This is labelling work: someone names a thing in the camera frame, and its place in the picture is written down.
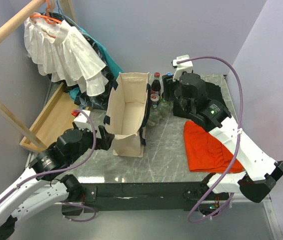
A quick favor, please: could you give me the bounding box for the Coca-Cola glass bottle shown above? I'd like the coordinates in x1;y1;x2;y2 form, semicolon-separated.
151;72;161;96

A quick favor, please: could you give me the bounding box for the wooden rack base tray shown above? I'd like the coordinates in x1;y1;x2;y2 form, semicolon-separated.
19;83;78;153

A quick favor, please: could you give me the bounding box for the wooden hanging rod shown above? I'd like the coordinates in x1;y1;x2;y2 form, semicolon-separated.
0;0;46;43

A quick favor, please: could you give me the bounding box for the beige canvas tote bag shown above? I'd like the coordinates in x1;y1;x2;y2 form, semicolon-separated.
103;72;151;158

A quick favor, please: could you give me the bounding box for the wooden rack diagonal brace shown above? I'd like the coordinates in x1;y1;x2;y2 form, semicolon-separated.
0;101;46;148

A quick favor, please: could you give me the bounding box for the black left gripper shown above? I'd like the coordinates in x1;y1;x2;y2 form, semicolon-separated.
67;121;115;164

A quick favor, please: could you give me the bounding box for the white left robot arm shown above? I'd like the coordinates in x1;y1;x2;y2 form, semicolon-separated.
0;125;115;240

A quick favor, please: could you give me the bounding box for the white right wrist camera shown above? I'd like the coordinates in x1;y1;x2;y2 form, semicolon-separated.
171;54;193;82

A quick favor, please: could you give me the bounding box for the black folded garment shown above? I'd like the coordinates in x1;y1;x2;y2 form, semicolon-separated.
172;82;226;120

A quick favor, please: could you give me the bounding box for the orange clothes hanger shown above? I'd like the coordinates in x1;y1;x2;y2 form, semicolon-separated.
30;0;62;25

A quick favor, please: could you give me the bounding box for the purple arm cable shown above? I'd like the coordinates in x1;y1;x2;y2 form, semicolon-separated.
0;107;99;223
176;55;245;224

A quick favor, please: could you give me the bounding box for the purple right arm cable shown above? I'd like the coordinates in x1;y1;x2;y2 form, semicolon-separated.
176;55;245;224

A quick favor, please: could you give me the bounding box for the white pleated dress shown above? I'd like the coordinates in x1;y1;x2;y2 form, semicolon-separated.
22;17;109;97

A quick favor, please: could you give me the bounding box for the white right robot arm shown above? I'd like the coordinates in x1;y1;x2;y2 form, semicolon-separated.
162;73;283;203

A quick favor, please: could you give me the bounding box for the teal garment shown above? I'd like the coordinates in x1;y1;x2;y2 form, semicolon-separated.
68;27;124;109

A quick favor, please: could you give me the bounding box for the orange folded garment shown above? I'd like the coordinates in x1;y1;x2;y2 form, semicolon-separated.
183;120;234;173

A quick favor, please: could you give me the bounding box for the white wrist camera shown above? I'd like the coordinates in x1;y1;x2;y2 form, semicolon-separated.
171;54;193;82
71;110;92;131

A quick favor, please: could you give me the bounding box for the clear glass green-cap bottle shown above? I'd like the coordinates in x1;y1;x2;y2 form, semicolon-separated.
158;99;172;119

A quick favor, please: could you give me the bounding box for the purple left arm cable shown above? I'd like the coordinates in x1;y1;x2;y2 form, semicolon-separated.
0;107;99;223

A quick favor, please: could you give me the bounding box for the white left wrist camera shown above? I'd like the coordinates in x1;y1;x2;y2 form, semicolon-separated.
71;110;92;131

